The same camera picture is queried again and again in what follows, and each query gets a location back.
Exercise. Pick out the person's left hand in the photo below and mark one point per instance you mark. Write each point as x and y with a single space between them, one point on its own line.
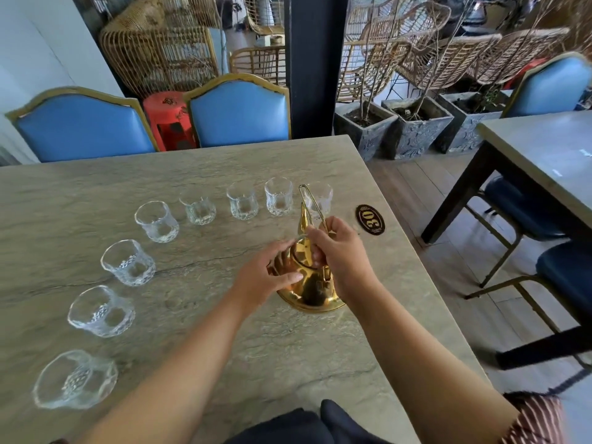
254 282

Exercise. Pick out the person's right hand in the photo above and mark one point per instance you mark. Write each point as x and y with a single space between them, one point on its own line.
351 268

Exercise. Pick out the black pillar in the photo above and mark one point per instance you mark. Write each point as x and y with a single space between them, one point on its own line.
314 64

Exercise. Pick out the striped shirt sleeve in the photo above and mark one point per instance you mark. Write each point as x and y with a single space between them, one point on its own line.
539 423

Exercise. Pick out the group of rattan chairs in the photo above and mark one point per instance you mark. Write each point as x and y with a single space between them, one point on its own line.
157 60

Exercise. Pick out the person's left thumb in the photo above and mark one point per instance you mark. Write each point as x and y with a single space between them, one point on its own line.
286 277

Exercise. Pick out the person's right thumb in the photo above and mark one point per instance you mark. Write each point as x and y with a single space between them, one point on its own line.
318 257

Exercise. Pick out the grey table with black legs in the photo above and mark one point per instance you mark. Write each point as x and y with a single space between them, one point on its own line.
536 147

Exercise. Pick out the row of clear glass cups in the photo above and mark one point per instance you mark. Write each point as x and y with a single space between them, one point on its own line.
128 263

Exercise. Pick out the bare twig plant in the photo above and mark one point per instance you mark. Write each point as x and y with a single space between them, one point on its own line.
375 64
490 94
428 83

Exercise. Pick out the dark trousers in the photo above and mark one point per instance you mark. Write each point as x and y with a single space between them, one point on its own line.
323 425

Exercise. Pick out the black oval table plaque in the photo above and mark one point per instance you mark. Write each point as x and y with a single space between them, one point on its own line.
370 220

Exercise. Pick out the red plastic stool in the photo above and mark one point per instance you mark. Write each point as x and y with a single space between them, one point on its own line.
169 120

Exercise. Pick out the grey stone planter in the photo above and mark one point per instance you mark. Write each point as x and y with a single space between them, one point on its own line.
370 134
467 120
416 131

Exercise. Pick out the blue chair with gold frame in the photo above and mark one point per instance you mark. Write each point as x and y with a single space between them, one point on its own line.
550 87
83 129
238 115

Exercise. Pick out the dark blue cushioned chair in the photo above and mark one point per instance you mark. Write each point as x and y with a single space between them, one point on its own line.
518 203
569 272

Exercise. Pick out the person's left forearm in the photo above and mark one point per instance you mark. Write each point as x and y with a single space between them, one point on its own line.
175 369

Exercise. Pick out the person's right forearm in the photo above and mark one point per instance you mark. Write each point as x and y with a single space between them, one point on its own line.
425 369

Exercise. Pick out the gold metal teapot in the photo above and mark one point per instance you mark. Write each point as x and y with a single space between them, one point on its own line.
305 291

